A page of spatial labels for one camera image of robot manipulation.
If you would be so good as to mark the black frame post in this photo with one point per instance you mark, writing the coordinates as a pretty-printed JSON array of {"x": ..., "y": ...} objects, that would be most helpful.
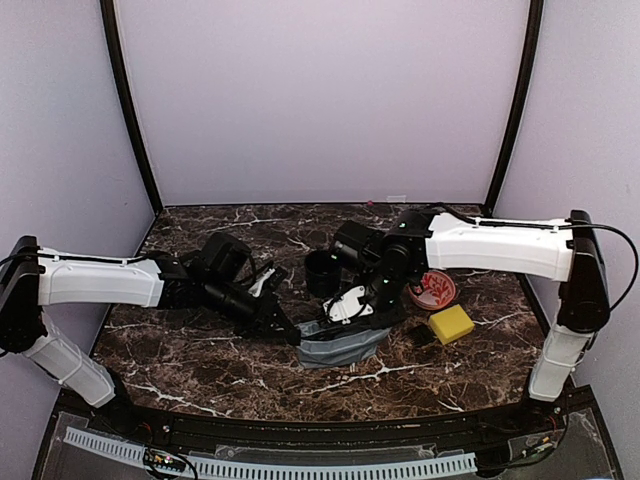
[
  {"x": 126, "y": 101},
  {"x": 521, "y": 89}
]

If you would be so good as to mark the black front table rail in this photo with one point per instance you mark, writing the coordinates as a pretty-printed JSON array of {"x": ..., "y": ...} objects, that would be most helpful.
[{"x": 477, "y": 429}]

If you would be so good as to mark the grey zipper pouch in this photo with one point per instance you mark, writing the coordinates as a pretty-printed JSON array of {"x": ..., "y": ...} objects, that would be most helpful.
[{"x": 343, "y": 350}]

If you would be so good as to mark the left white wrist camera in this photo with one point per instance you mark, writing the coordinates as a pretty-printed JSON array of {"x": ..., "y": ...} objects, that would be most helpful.
[{"x": 269, "y": 280}]

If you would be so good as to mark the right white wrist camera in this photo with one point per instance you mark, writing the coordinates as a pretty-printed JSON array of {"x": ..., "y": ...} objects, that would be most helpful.
[{"x": 348, "y": 307}]

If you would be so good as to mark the left black frame post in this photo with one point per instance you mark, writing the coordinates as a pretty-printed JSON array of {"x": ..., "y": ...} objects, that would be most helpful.
[{"x": 126, "y": 101}]

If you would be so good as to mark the dark green mug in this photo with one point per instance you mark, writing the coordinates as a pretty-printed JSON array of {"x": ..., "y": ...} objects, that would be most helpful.
[{"x": 323, "y": 274}]

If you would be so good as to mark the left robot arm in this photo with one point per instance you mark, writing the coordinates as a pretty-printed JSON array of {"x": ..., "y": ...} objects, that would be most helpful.
[{"x": 221, "y": 276}]

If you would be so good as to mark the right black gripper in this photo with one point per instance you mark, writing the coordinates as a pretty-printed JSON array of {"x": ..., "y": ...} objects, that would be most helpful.
[{"x": 393, "y": 316}]

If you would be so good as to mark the black clipper guard comb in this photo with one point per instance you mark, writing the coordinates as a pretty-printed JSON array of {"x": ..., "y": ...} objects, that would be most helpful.
[{"x": 421, "y": 336}]

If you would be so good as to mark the yellow sponge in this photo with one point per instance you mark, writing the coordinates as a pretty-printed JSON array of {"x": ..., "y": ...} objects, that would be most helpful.
[{"x": 451, "y": 324}]

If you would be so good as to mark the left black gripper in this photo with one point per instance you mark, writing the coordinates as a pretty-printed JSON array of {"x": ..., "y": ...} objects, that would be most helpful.
[{"x": 267, "y": 311}]

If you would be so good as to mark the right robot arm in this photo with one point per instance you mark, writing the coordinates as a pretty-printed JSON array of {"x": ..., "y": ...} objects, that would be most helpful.
[{"x": 439, "y": 238}]

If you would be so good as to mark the right black frame post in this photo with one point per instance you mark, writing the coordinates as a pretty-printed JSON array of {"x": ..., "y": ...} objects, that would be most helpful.
[{"x": 521, "y": 89}]

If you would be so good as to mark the white slotted cable duct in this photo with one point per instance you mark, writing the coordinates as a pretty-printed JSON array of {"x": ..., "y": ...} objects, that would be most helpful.
[{"x": 245, "y": 463}]

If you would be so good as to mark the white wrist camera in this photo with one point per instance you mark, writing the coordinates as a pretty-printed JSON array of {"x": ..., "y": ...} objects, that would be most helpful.
[
  {"x": 269, "y": 280},
  {"x": 348, "y": 307}
]

